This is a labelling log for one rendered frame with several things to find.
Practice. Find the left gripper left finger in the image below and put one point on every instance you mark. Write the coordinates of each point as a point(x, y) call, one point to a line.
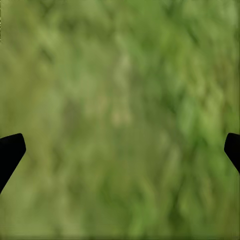
point(12, 150)

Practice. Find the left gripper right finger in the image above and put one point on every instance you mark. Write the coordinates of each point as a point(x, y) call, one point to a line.
point(232, 149)

